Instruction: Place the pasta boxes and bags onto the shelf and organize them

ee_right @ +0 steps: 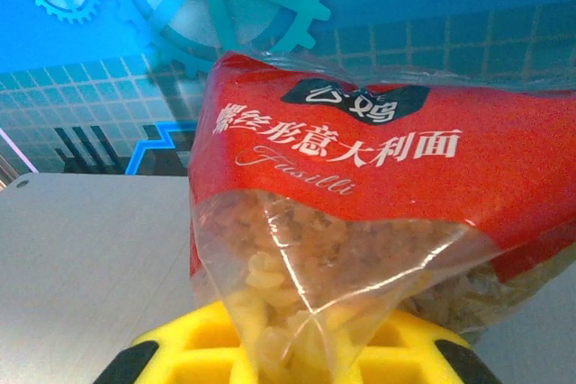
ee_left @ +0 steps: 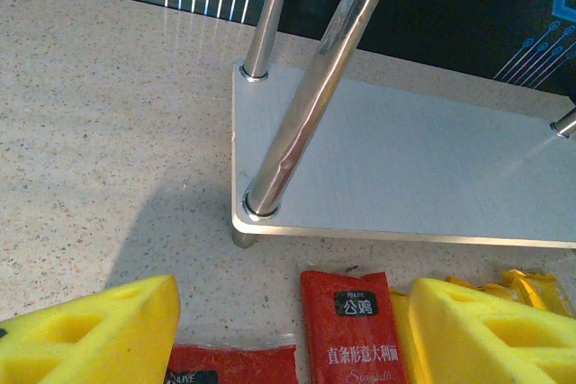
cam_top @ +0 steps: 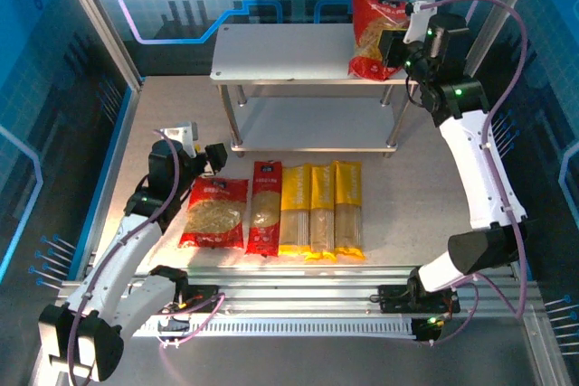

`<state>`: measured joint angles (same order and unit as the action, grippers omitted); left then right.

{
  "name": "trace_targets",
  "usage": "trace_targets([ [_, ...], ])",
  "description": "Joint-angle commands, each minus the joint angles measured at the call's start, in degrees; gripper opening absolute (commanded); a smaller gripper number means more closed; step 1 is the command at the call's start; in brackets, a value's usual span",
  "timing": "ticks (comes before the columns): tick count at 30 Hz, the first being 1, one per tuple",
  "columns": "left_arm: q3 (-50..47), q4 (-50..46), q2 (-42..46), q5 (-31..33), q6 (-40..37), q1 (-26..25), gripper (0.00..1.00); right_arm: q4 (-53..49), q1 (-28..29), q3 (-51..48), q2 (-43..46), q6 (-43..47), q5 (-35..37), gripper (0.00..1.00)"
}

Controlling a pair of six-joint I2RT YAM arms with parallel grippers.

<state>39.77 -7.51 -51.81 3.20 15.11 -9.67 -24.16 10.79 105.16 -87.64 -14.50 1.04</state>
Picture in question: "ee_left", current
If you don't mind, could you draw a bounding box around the yellow spaghetti bag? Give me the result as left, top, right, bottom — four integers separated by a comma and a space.
389, 268, 573, 384

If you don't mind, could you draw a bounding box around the red spaghetti bag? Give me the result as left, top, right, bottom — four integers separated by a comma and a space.
299, 269, 410, 384

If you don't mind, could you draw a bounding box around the short metal shelf foot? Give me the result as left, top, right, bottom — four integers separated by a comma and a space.
230, 229, 259, 250

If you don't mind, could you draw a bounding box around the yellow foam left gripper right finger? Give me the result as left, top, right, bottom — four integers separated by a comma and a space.
408, 277, 576, 384

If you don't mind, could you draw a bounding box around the red fusilli pasta bag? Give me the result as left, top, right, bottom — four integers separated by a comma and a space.
165, 342, 298, 384

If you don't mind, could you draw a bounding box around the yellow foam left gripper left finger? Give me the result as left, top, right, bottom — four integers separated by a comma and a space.
0, 274, 182, 384

